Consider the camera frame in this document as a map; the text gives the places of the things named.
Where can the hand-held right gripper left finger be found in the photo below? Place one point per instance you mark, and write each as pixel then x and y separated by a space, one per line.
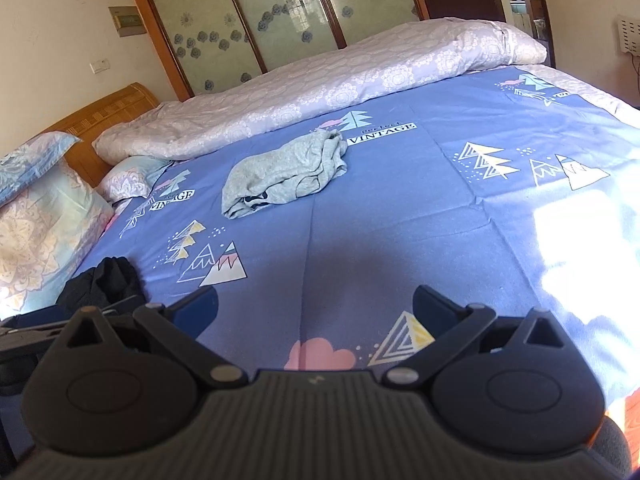
pixel 197 310

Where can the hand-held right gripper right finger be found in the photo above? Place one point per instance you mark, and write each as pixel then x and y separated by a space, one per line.
pixel 435 310

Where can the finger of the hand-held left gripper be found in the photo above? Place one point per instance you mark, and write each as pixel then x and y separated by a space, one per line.
pixel 45 319

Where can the black cloth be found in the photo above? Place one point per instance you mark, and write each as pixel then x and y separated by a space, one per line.
pixel 107 280

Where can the large floral pillow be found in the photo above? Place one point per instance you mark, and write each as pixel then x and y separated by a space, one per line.
pixel 45 240

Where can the blue printed bedsheet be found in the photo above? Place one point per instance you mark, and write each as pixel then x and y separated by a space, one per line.
pixel 400 230

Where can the small pink floral pillow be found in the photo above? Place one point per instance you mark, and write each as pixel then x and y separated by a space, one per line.
pixel 127 180

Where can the light blue floral pillow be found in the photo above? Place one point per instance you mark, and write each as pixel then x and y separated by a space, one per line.
pixel 30 160

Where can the wooden headboard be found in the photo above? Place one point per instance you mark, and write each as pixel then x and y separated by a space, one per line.
pixel 95 120

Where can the lilac patterned quilt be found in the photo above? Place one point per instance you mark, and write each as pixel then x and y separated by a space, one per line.
pixel 310 90

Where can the wooden wardrobe with glass doors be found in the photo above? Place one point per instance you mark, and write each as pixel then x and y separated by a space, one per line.
pixel 280 15

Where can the white wall switch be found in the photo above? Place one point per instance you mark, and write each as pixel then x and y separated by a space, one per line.
pixel 100 65

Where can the wall electrical panel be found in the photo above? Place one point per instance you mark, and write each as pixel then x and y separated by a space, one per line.
pixel 127 21

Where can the white wall box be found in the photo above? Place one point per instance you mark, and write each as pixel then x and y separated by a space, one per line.
pixel 629 34

